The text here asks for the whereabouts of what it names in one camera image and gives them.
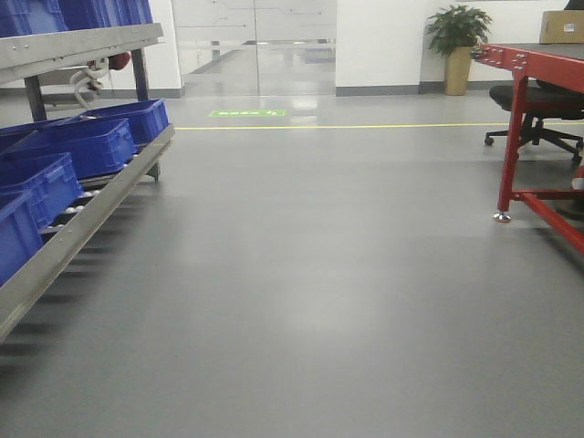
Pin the small cardboard package box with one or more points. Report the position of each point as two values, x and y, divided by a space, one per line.
562 27

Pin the blue crate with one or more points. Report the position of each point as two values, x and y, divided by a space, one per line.
20 238
96 146
51 181
147 119

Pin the steel roller rack frame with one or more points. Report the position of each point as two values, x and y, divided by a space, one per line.
26 57

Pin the glass door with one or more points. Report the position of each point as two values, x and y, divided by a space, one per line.
256 47

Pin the blue crate far lower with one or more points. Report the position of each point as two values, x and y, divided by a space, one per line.
147 119

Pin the black office chair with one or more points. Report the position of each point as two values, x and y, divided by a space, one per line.
548 101

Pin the blue crates upper shelf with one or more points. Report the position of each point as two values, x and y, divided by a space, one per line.
21 18

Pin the red steel table frame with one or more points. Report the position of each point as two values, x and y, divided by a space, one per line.
561 65

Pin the potted green plant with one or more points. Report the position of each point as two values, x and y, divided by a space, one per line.
455 31

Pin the blue crate nearest lower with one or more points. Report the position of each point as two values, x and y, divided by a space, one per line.
20 238

